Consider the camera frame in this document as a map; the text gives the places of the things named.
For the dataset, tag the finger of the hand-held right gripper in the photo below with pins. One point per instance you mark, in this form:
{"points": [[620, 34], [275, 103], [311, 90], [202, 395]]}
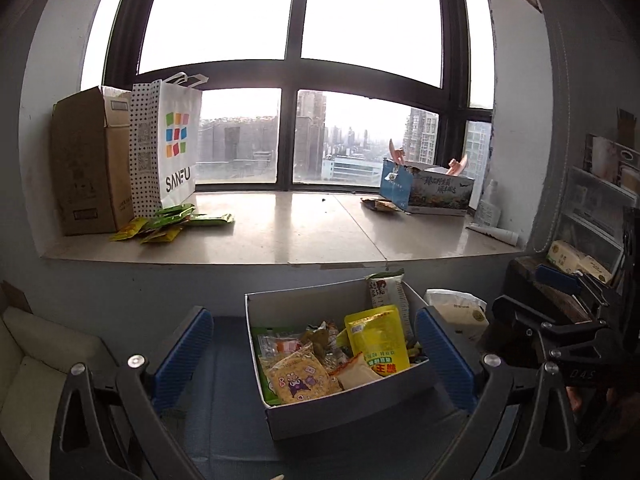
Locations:
{"points": [[530, 317], [555, 276]]}

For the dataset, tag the cream tissue pack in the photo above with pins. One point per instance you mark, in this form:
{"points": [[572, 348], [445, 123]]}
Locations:
{"points": [[575, 259]]}

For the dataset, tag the black window frame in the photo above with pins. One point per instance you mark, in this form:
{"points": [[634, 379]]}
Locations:
{"points": [[292, 60]]}

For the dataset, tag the yellow snack bag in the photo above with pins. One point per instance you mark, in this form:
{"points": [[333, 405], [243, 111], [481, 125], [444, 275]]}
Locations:
{"points": [[380, 335]]}

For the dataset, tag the small cardboard box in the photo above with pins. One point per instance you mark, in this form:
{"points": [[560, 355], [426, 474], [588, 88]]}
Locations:
{"points": [[607, 157]]}

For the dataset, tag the clear plastic drawer unit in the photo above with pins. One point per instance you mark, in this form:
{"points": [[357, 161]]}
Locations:
{"points": [[590, 210]]}

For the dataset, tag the clear orange snack packet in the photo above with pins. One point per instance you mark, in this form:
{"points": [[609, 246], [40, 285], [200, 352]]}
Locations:
{"points": [[285, 346]]}

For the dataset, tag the orange white snack bag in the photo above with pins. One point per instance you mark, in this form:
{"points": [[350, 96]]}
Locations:
{"points": [[357, 372]]}

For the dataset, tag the white tube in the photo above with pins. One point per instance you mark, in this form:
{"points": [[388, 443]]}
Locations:
{"points": [[492, 233]]}

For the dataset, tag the clear plastic bottle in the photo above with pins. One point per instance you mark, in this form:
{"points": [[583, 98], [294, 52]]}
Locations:
{"points": [[487, 207]]}

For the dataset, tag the white paper shopping bag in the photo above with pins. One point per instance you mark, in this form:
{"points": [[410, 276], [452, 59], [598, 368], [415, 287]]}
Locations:
{"points": [[175, 160]]}

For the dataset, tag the person's right hand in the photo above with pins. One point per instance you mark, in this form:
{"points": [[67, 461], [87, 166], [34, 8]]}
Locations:
{"points": [[622, 412]]}

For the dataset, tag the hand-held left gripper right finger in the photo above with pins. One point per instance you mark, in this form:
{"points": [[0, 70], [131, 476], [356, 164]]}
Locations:
{"points": [[445, 355]]}

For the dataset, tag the olive green snack packet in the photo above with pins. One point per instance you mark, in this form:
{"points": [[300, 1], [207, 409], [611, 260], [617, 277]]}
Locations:
{"points": [[322, 337]]}

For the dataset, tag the pink plastic toy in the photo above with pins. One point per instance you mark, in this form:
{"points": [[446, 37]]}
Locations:
{"points": [[397, 152], [459, 165]]}

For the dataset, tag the brown cardboard box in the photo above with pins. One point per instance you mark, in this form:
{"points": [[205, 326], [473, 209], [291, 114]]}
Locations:
{"points": [[85, 170]]}

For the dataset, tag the crumpled brown wrapper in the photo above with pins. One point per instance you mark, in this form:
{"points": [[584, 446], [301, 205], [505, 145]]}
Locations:
{"points": [[382, 206]]}

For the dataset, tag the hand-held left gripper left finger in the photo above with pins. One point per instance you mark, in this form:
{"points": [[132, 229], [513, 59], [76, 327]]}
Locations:
{"points": [[182, 355]]}

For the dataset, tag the white cardboard box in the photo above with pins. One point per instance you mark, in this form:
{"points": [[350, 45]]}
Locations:
{"points": [[320, 415]]}

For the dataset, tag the printed landscape carton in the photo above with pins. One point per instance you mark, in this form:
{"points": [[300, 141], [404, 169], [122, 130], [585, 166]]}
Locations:
{"points": [[440, 192]]}

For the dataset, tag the white plastic bag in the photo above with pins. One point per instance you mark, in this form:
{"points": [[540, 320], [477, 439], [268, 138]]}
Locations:
{"points": [[460, 315]]}

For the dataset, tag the white sofa cushion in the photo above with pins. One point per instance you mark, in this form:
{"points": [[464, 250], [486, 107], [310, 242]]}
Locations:
{"points": [[35, 360]]}

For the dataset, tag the pile of green yellow sachets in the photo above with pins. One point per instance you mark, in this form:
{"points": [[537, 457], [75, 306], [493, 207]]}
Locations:
{"points": [[170, 222]]}

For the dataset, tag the tall white snack packet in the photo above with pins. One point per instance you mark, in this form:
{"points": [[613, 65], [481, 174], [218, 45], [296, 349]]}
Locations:
{"points": [[385, 290]]}

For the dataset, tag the round cracker packet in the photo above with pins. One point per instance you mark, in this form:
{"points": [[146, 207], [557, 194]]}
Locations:
{"points": [[300, 377]]}

